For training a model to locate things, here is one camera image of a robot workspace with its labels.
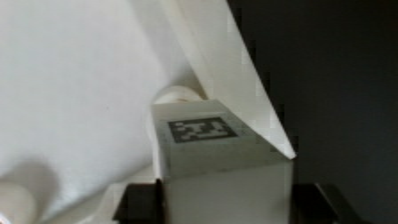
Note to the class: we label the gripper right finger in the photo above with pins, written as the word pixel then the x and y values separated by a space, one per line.
pixel 320 206

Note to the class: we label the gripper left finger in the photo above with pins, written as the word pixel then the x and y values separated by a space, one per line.
pixel 140 205

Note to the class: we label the white table leg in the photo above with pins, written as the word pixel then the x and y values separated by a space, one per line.
pixel 224 171

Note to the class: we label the white square table top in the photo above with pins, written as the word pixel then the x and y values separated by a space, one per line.
pixel 92 54

